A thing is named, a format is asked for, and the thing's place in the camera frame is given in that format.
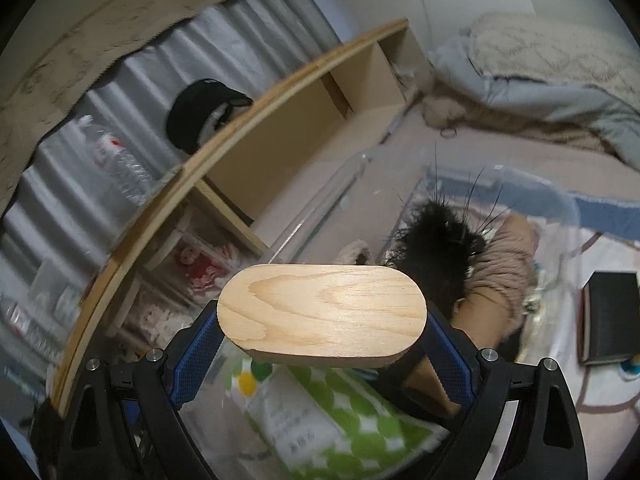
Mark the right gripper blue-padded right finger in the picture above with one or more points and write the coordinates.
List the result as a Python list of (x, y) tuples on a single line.
[(545, 440)]

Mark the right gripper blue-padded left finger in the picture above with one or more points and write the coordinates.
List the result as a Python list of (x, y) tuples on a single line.
[(123, 422)]

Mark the cardboard tube with yarn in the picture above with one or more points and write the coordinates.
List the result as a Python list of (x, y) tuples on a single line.
[(492, 308)]

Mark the clear plastic storage bin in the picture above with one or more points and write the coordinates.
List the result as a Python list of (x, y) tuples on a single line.
[(349, 222)]

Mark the black feather bundle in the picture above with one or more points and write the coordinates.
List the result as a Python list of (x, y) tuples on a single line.
[(434, 244)]

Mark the oval wooden block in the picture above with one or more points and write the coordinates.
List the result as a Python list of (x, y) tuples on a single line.
[(325, 315)]

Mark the white dress doll case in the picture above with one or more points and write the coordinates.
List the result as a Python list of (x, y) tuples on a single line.
[(153, 319)]

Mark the blue white round item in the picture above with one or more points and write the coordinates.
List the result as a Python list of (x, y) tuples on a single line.
[(630, 369)]

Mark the black book box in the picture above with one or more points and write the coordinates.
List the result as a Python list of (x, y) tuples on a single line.
[(610, 318)]

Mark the wooden bedside shelf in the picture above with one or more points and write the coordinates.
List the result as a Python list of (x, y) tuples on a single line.
[(257, 173)]

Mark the red dress doll case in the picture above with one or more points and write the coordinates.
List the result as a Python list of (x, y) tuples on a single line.
[(202, 270)]

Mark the green dotted tissue pack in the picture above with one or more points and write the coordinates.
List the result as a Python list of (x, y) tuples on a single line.
[(327, 423)]

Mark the grey curtain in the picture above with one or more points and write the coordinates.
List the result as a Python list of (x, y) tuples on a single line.
[(69, 213)]

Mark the clear water bottle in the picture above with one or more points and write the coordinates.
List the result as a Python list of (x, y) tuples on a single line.
[(112, 157)]

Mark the grey duvet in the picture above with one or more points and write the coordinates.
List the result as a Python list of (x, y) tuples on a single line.
[(613, 121)]

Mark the black visor cap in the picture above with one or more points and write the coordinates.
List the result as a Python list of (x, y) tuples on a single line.
[(199, 111)]

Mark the left beige pillow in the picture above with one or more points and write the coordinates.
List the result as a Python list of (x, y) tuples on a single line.
[(520, 45)]

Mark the white headboard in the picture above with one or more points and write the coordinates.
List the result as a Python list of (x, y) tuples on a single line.
[(594, 13)]

